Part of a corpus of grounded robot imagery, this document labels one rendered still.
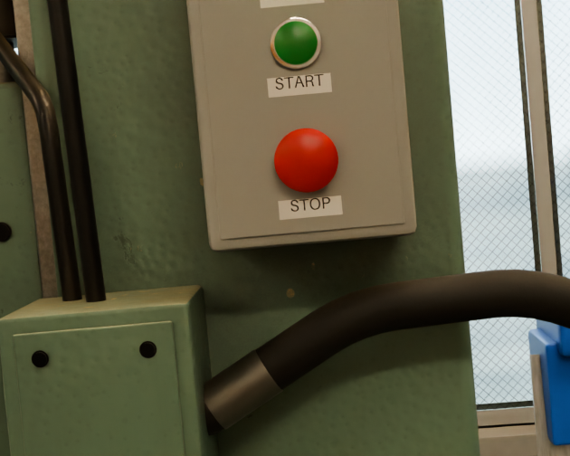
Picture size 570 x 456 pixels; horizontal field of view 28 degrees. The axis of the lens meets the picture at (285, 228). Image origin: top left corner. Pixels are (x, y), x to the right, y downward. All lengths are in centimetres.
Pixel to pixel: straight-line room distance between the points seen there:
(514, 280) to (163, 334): 17
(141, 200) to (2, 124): 10
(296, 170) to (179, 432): 13
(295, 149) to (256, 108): 3
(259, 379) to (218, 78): 15
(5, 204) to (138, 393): 17
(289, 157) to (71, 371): 14
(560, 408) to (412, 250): 77
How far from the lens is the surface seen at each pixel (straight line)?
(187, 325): 53
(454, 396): 62
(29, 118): 65
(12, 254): 66
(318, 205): 54
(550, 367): 135
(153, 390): 53
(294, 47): 53
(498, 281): 57
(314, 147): 53
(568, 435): 137
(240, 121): 54
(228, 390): 56
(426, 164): 60
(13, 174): 66
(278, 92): 54
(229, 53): 54
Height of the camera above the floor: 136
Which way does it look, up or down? 3 degrees down
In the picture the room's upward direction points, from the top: 5 degrees counter-clockwise
